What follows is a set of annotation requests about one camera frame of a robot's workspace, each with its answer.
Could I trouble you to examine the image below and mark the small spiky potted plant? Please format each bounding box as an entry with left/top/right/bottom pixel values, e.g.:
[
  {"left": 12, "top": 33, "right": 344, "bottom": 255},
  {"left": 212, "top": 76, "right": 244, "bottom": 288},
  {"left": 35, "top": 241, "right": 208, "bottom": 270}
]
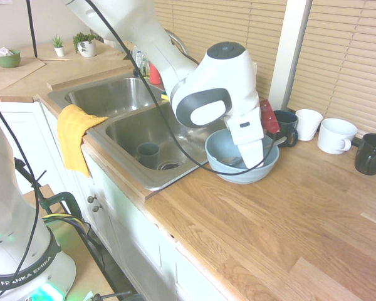
[{"left": 51, "top": 34, "right": 66, "bottom": 57}]

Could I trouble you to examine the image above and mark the yellow and black cable bundle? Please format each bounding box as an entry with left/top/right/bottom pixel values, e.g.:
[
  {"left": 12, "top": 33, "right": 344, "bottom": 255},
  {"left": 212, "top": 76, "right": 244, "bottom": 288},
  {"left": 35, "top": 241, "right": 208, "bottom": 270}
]
[{"left": 42, "top": 213, "right": 120, "bottom": 295}]

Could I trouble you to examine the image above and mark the stainless steel double sink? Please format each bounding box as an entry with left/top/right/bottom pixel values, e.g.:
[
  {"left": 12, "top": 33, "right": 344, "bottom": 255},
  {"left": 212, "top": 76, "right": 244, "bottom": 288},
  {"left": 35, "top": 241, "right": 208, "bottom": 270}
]
[{"left": 46, "top": 75, "right": 232, "bottom": 192}]

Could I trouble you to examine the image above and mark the white window frame post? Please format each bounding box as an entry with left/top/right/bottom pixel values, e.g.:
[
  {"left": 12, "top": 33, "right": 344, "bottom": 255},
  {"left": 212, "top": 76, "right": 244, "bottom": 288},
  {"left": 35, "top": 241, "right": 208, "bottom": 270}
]
[{"left": 264, "top": 0, "right": 313, "bottom": 122}]

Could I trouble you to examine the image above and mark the black mug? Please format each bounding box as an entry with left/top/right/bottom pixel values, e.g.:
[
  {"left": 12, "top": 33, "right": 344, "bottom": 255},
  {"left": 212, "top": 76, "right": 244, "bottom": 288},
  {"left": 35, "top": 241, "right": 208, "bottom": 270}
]
[{"left": 354, "top": 133, "right": 376, "bottom": 176}]

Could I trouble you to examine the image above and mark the chrome faucet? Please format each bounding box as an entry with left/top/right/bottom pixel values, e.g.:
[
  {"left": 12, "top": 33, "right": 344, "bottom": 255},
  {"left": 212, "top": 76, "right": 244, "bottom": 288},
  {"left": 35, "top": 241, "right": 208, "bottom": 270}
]
[{"left": 164, "top": 29, "right": 189, "bottom": 56}]

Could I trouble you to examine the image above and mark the navy blue mug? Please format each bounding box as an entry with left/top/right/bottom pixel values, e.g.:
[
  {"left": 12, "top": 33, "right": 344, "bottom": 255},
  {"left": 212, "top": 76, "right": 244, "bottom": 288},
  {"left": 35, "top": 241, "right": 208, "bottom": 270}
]
[{"left": 273, "top": 110, "right": 299, "bottom": 148}]

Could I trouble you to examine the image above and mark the thick straight black cable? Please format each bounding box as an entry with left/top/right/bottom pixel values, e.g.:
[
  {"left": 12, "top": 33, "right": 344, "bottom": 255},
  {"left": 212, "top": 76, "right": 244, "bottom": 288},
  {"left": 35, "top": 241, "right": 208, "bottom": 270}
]
[{"left": 25, "top": 0, "right": 38, "bottom": 59}]

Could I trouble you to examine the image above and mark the light blue bowl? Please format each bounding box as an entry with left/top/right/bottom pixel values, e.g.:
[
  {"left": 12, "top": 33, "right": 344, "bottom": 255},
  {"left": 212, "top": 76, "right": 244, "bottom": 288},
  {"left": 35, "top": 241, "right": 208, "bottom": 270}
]
[{"left": 205, "top": 129, "right": 280, "bottom": 185}]

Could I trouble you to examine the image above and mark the green bowl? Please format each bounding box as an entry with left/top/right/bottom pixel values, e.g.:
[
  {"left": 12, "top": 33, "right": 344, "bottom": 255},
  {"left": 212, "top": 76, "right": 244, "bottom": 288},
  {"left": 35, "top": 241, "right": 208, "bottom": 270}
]
[{"left": 0, "top": 49, "right": 21, "bottom": 69}]

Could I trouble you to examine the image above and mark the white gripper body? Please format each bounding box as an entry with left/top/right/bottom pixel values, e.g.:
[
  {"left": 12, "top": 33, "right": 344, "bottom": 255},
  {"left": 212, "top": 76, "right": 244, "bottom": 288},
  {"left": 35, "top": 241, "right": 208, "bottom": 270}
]
[{"left": 224, "top": 106, "right": 266, "bottom": 169}]

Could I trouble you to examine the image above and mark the wide beige window blind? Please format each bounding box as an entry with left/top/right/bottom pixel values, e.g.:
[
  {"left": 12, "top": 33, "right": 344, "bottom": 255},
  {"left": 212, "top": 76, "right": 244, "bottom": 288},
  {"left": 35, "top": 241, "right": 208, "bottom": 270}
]
[{"left": 153, "top": 0, "right": 288, "bottom": 101}]

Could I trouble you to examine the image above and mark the black clamp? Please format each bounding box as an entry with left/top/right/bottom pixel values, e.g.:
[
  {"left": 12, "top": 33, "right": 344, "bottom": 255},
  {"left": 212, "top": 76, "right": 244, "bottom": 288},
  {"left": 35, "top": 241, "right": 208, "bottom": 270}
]
[{"left": 92, "top": 290, "right": 145, "bottom": 301}]

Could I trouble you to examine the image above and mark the clear dish soap bottle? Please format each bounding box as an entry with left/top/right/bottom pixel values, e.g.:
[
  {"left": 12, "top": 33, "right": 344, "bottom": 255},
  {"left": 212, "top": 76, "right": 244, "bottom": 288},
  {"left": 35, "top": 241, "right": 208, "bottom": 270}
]
[{"left": 132, "top": 46, "right": 150, "bottom": 78}]

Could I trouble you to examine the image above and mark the red wrist camera mount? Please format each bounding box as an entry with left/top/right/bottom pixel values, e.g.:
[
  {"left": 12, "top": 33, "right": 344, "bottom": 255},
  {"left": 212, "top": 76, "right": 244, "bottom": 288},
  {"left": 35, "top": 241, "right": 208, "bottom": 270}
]
[{"left": 259, "top": 99, "right": 281, "bottom": 133}]

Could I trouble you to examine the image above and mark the metal spoon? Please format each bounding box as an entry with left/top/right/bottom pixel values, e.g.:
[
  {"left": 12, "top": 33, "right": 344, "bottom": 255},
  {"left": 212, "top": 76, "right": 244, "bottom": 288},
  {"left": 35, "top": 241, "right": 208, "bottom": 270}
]
[{"left": 219, "top": 137, "right": 288, "bottom": 166}]

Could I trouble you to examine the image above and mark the white mug with handle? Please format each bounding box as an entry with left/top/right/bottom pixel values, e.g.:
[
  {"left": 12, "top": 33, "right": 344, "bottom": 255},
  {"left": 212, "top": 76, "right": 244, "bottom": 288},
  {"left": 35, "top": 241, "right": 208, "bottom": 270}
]
[{"left": 316, "top": 118, "right": 358, "bottom": 155}]

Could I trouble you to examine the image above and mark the red cup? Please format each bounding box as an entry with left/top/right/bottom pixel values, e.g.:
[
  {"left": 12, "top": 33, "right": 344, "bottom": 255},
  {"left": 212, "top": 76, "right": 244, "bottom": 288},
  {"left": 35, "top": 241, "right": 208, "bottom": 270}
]
[{"left": 149, "top": 61, "right": 162, "bottom": 85}]

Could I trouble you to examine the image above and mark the wooden cutting board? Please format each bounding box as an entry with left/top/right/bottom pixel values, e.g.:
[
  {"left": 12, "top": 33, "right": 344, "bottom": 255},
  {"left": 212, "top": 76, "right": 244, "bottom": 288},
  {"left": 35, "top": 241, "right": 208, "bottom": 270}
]
[{"left": 0, "top": 57, "right": 47, "bottom": 97}]

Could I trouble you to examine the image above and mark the bushy potted plant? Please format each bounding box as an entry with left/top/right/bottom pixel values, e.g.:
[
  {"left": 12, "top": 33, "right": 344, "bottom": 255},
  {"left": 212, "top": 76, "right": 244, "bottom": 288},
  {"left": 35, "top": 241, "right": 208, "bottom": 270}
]
[{"left": 72, "top": 32, "right": 98, "bottom": 58}]

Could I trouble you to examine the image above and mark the wooden robot cart top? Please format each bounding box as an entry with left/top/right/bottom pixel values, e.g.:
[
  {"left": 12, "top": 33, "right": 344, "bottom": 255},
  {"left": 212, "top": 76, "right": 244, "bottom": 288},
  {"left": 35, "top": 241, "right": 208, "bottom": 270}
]
[{"left": 21, "top": 184, "right": 120, "bottom": 301}]

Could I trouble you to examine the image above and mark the grey-green cup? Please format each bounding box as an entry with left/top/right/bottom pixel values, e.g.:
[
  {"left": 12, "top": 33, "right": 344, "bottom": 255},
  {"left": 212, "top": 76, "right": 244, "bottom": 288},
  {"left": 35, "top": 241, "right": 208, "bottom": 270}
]
[{"left": 136, "top": 142, "right": 160, "bottom": 170}]

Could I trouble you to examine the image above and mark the dark green clamp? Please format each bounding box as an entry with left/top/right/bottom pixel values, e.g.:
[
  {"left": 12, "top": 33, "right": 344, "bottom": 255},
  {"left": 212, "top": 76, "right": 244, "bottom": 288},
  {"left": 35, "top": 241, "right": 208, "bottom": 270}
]
[{"left": 31, "top": 183, "right": 84, "bottom": 226}]

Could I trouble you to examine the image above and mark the white handleless cup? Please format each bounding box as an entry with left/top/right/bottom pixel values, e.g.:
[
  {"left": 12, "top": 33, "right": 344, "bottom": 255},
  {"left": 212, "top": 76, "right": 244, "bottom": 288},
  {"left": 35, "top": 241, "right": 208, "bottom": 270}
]
[{"left": 295, "top": 108, "right": 324, "bottom": 142}]

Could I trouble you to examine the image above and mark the narrow beige window blind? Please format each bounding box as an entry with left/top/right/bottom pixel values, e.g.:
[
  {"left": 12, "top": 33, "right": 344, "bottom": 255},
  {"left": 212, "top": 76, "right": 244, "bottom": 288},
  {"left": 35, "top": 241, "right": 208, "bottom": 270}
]
[{"left": 286, "top": 0, "right": 376, "bottom": 139}]

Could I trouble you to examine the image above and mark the yellow dish cloth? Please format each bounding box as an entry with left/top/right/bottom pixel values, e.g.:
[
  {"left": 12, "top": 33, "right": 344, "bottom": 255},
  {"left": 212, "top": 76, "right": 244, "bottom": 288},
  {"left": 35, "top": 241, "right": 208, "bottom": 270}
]
[{"left": 56, "top": 104, "right": 109, "bottom": 179}]

